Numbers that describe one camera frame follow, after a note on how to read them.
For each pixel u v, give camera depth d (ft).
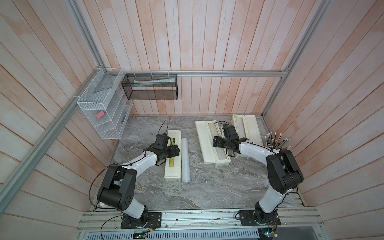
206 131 3.33
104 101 2.26
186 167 2.91
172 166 2.75
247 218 2.40
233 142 2.39
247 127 3.41
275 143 2.98
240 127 3.45
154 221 2.39
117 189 1.44
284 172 1.57
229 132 2.45
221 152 2.98
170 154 2.70
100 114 2.69
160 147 2.35
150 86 3.50
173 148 2.71
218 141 2.83
